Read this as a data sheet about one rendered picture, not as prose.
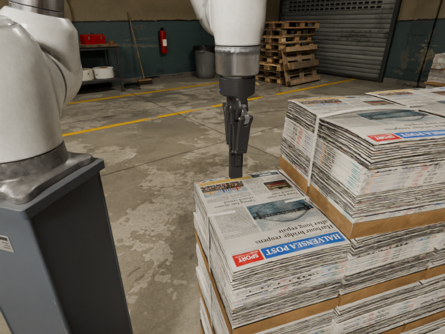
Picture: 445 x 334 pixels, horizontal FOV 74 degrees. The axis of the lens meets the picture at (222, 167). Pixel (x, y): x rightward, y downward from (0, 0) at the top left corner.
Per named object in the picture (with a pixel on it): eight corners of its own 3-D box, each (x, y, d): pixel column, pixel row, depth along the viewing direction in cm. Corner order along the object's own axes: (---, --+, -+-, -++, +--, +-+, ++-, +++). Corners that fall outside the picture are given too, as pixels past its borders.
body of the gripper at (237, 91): (262, 77, 58) (259, 122, 62) (246, 71, 65) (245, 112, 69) (226, 79, 56) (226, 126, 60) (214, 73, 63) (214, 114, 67)
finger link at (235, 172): (242, 149, 68) (243, 150, 68) (241, 175, 71) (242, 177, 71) (230, 151, 67) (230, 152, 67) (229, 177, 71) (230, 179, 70)
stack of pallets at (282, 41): (283, 74, 803) (288, 21, 745) (313, 78, 740) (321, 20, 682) (249, 79, 724) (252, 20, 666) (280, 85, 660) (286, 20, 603)
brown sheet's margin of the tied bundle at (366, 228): (312, 201, 78) (314, 187, 76) (402, 188, 84) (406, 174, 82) (349, 240, 64) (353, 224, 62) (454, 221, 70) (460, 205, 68)
